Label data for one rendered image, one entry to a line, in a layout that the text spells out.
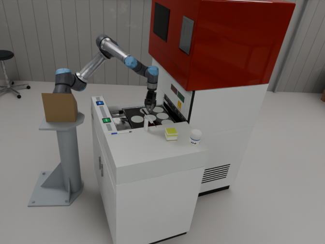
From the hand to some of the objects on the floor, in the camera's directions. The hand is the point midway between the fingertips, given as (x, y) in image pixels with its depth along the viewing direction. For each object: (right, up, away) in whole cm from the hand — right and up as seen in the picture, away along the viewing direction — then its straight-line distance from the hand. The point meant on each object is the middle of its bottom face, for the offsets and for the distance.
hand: (149, 112), depth 199 cm
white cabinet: (-16, -85, +50) cm, 100 cm away
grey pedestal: (-88, -72, +56) cm, 127 cm away
